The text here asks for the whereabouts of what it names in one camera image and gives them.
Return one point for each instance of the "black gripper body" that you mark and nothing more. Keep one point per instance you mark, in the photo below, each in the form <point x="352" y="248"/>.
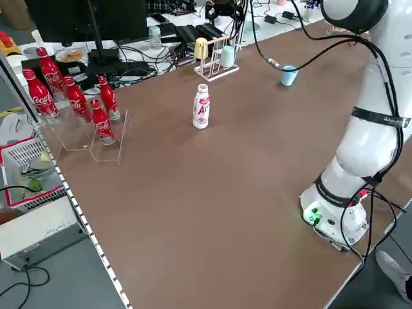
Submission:
<point x="228" y="8"/>

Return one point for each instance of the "blue ceramic cup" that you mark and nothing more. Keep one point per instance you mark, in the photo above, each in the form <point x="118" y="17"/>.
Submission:
<point x="288" y="78"/>

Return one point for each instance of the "white juice bottle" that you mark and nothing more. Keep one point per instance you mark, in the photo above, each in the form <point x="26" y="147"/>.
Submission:
<point x="202" y="109"/>

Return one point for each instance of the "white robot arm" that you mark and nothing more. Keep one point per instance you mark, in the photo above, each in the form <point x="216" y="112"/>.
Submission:
<point x="363" y="154"/>

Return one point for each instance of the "yellow cup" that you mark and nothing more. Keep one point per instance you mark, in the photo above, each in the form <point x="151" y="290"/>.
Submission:
<point x="200" y="48"/>

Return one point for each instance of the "mint green cup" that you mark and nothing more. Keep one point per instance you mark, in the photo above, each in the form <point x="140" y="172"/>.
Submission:
<point x="227" y="57"/>

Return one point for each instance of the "clear bottle with mint cap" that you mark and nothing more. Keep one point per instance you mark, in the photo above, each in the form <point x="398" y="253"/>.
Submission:
<point x="154" y="38"/>

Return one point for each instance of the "red cola bottle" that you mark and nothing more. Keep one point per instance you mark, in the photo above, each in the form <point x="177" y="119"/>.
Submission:
<point x="51" y="75"/>
<point x="107" y="96"/>
<point x="77" y="101"/>
<point x="40" y="98"/>
<point x="102" y="124"/>

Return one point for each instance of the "pale green bowl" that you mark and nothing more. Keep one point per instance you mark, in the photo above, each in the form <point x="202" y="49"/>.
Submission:
<point x="254" y="29"/>

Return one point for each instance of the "black monitor stand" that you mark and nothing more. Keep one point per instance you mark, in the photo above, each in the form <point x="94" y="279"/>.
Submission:
<point x="103" y="54"/>

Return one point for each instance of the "black computer monitor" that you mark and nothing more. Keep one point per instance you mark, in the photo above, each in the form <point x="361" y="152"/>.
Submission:
<point x="80" y="19"/>

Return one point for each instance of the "clear acrylic step shelf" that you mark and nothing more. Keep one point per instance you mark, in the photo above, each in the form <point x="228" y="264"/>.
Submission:
<point x="123" y="138"/>

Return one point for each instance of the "yellow emergency stop box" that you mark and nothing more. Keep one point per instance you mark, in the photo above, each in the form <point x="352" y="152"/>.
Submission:
<point x="9" y="46"/>

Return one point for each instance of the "white basket with red rim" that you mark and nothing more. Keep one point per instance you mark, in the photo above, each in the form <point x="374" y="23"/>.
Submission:
<point x="22" y="154"/>

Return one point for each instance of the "white metal box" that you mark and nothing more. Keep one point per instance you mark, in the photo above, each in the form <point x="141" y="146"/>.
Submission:
<point x="38" y="225"/>

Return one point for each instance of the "person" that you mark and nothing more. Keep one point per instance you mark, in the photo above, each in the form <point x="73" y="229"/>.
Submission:
<point x="391" y="268"/>

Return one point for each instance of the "aluminium camera post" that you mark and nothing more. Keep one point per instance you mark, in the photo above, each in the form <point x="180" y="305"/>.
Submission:
<point x="243" y="35"/>

